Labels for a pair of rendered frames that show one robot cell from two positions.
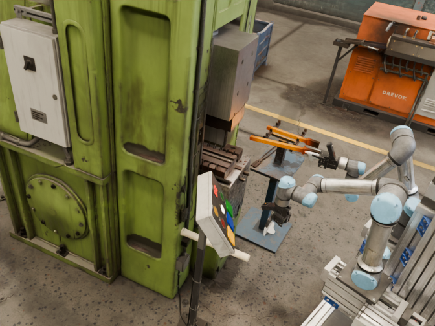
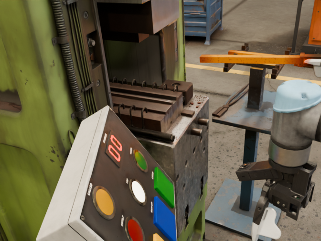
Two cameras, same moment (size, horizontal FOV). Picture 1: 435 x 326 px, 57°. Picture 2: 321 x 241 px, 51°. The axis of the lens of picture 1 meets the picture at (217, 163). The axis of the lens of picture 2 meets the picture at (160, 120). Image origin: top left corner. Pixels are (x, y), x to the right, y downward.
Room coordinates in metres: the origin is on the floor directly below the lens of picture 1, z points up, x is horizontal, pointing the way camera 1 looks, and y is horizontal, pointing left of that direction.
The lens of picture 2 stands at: (1.02, -0.17, 1.55)
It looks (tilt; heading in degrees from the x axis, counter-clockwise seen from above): 31 degrees down; 7
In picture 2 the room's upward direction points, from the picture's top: 4 degrees counter-clockwise
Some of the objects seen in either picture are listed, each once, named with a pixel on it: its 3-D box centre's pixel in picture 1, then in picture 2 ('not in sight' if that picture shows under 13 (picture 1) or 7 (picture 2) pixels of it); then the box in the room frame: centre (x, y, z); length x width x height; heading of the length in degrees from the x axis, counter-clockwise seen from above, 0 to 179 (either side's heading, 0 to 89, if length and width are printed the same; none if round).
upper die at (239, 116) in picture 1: (205, 108); (108, 7); (2.13, 0.11, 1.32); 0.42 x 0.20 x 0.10; 70
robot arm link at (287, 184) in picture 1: (286, 188); (296, 114); (1.56, -0.35, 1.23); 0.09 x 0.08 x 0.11; 59
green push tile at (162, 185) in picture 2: (228, 208); (162, 188); (1.61, -0.09, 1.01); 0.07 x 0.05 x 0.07; 5
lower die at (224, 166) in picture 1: (200, 157); (122, 104); (2.13, 0.11, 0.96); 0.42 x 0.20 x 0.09; 70
